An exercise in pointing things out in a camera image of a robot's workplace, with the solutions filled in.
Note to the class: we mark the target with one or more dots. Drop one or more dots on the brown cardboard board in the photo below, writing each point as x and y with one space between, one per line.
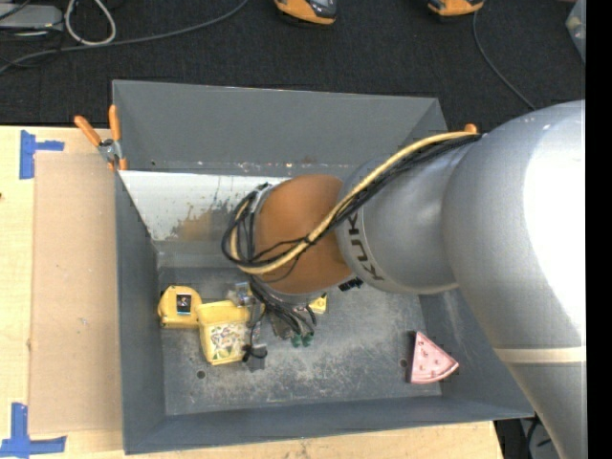
72 280

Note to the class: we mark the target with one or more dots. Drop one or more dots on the pink watermelon slice toy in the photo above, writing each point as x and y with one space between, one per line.
430 362

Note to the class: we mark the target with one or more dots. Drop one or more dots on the yellow square cup floral print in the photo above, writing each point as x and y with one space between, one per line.
222 335

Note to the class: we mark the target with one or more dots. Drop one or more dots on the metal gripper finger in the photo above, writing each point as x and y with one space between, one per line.
257 357
242 293

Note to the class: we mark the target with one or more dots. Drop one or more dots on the yellow tape measure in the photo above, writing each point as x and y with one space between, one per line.
172 311

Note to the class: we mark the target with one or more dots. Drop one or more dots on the grey metal bin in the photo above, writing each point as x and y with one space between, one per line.
334 376

